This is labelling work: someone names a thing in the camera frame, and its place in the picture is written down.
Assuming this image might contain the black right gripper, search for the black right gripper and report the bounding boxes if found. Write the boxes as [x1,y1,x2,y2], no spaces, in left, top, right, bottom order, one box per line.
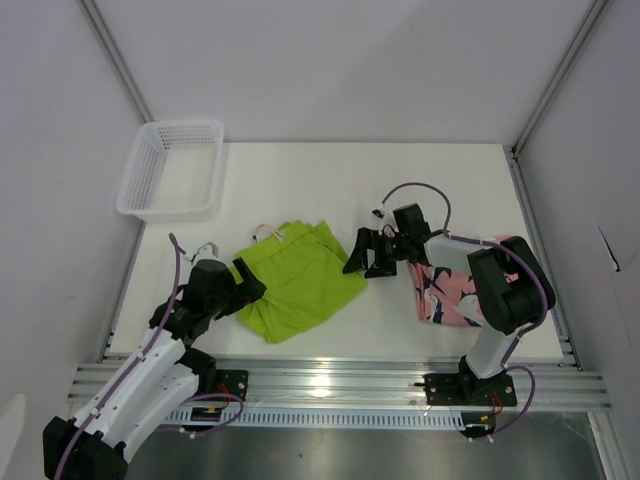
[342,227,409,279]

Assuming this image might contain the lime green shorts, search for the lime green shorts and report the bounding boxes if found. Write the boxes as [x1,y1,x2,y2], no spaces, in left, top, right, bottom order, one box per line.
[235,220,367,344]

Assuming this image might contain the pink shark print shorts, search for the pink shark print shorts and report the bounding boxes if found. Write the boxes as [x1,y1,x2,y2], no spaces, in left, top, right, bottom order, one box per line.
[408,233,507,327]

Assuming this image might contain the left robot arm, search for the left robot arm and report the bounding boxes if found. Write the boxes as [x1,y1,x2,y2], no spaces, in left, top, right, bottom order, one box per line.
[43,259,267,479]

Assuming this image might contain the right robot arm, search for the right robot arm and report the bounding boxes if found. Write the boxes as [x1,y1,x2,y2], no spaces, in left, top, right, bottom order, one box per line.
[343,204,555,404]

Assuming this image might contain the white plastic basket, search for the white plastic basket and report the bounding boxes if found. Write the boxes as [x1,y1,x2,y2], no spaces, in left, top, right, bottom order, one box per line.
[115,118,226,223]

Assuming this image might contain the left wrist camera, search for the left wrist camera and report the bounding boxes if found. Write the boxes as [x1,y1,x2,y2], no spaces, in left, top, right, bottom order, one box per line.
[184,242,219,265]

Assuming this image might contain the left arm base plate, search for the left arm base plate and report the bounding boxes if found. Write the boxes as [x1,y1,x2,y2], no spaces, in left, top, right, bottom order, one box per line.
[197,369,249,401]

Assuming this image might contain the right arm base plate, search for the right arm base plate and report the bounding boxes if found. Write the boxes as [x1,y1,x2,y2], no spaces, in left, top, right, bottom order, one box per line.
[415,373,517,407]

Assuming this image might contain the white slotted cable duct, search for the white slotted cable duct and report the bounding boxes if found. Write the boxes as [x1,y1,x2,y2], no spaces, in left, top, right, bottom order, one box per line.
[163,406,465,431]

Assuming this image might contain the aluminium mounting rail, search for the aluminium mounting rail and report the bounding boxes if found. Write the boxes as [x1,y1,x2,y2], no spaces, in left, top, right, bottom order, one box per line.
[217,357,612,412]

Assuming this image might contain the left aluminium frame post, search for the left aluminium frame post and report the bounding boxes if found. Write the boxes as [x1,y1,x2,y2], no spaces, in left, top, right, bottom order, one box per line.
[76,0,153,123]

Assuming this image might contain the aluminium frame post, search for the aluminium frame post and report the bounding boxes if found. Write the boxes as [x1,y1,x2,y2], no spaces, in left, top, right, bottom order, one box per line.
[76,0,153,123]
[510,0,614,161]

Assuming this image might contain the right aluminium frame post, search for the right aluminium frame post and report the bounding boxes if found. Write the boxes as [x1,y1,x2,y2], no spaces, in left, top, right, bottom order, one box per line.
[510,0,614,161]

